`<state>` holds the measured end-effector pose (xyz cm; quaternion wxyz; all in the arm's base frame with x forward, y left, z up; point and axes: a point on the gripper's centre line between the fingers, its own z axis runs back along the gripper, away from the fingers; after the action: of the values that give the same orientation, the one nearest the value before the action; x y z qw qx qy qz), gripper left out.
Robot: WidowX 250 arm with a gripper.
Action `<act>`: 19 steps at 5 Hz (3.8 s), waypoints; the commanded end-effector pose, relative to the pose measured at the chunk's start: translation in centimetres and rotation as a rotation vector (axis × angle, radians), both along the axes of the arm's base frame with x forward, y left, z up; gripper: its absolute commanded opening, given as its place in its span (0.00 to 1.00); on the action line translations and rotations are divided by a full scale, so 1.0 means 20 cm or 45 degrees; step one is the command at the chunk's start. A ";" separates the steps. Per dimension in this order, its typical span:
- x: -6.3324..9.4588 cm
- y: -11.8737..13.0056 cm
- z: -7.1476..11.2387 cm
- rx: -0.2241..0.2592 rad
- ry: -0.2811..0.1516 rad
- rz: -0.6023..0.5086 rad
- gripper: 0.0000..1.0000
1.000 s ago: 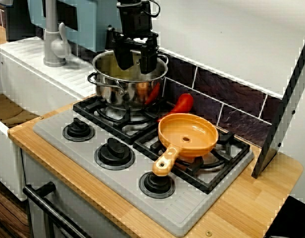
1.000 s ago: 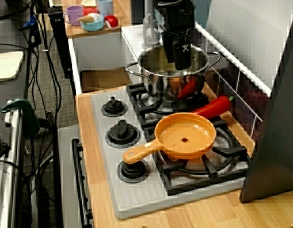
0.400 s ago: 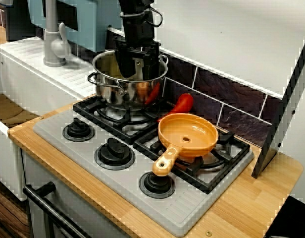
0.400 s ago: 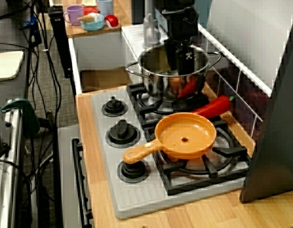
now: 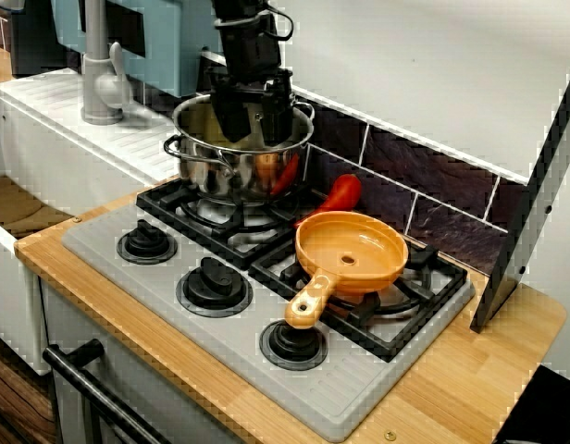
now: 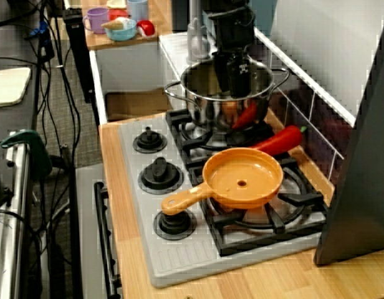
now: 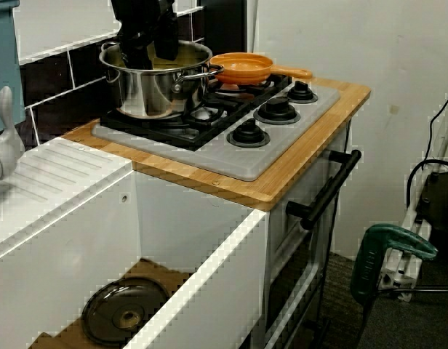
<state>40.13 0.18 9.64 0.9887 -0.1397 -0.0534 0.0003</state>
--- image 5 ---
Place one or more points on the white toy sink basin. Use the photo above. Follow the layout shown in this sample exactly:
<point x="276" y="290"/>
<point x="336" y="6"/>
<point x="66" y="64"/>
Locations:
<point x="58" y="139"/>

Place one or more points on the dark grey side panel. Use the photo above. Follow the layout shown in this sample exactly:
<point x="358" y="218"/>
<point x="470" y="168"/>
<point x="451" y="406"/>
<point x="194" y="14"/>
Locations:
<point x="521" y="222"/>

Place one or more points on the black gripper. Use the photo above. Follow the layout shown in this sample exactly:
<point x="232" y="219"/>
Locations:
<point x="252" y="85"/>

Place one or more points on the dark tile backsplash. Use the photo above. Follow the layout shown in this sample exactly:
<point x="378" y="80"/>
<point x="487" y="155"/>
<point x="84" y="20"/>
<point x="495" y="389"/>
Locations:
<point x="451" y="208"/>

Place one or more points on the black stove knob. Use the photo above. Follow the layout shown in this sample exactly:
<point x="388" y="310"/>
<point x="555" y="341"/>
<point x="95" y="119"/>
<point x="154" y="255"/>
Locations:
<point x="294" y="347"/>
<point x="213" y="287"/>
<point x="146" y="242"/>

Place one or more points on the white oven door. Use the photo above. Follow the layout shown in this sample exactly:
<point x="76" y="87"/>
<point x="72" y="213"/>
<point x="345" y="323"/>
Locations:
<point x="141" y="379"/>

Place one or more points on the black box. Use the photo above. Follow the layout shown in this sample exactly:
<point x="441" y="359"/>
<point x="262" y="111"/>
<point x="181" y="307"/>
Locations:
<point x="548" y="411"/>

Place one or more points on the teal toy cabinet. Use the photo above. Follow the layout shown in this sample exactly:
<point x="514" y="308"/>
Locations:
<point x="183" y="41"/>

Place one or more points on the grey stove top plate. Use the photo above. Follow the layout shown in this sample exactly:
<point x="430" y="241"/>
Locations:
<point x="340" y="398"/>

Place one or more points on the stainless steel pot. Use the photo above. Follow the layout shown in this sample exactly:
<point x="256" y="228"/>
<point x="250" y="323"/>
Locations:
<point x="229" y="176"/>

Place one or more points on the orange toy frying pan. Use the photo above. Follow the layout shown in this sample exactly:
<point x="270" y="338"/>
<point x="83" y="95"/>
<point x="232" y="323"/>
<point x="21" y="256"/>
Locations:
<point x="350" y="250"/>

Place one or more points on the grey toy faucet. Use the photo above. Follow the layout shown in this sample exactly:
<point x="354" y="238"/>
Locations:
<point x="100" y="83"/>

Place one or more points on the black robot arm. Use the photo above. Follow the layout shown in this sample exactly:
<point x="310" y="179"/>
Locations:
<point x="248" y="41"/>

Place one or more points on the red toy chili pepper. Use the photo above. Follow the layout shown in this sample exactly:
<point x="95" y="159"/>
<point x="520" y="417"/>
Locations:
<point x="343" y="192"/>

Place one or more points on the black burner grate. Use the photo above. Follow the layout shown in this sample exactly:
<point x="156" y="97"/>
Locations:
<point x="239" y="240"/>
<point x="396" y="333"/>

